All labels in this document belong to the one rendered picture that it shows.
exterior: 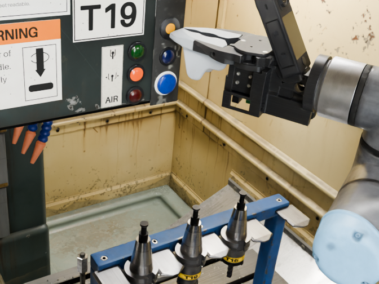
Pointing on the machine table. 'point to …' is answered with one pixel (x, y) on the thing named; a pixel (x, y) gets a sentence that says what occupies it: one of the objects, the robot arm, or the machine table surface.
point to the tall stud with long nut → (82, 261)
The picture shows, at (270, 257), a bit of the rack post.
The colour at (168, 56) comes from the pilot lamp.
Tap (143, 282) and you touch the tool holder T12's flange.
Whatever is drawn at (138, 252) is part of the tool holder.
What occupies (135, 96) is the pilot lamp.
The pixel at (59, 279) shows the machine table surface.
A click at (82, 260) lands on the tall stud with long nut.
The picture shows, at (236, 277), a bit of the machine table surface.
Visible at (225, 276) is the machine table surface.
